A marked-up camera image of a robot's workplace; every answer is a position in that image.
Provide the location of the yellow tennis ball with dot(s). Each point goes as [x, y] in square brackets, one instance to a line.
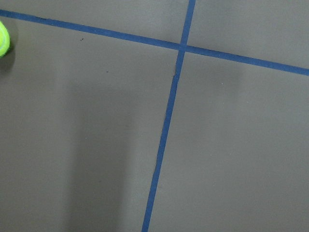
[4, 40]

